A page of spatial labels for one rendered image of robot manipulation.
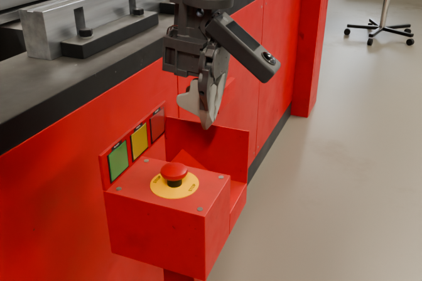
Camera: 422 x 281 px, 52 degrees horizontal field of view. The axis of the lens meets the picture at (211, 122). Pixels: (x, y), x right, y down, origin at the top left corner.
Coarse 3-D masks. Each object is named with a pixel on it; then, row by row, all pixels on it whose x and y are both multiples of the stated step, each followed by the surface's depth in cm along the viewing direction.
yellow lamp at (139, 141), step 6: (144, 126) 70; (138, 132) 69; (144, 132) 71; (132, 138) 67; (138, 138) 69; (144, 138) 71; (132, 144) 68; (138, 144) 69; (144, 144) 71; (138, 150) 70
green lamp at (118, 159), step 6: (114, 150) 63; (120, 150) 64; (126, 150) 66; (114, 156) 63; (120, 156) 65; (126, 156) 66; (114, 162) 63; (120, 162) 65; (126, 162) 67; (114, 168) 64; (120, 168) 65; (114, 174) 64
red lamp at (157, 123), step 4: (160, 112) 75; (156, 116) 74; (160, 116) 75; (152, 120) 72; (156, 120) 74; (160, 120) 75; (164, 120) 77; (152, 124) 73; (156, 124) 74; (160, 124) 76; (164, 124) 77; (152, 128) 73; (156, 128) 74; (160, 128) 76; (164, 128) 77; (152, 132) 73; (156, 132) 75; (160, 132) 76; (152, 136) 74; (156, 136) 75; (152, 140) 74
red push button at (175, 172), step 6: (174, 162) 64; (162, 168) 63; (168, 168) 63; (174, 168) 63; (180, 168) 63; (186, 168) 63; (162, 174) 62; (168, 174) 62; (174, 174) 62; (180, 174) 62; (186, 174) 63; (168, 180) 62; (174, 180) 62; (180, 180) 64; (174, 186) 63
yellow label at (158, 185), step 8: (160, 176) 66; (192, 176) 66; (152, 184) 64; (160, 184) 64; (184, 184) 64; (192, 184) 64; (160, 192) 63; (168, 192) 63; (176, 192) 63; (184, 192) 63; (192, 192) 63
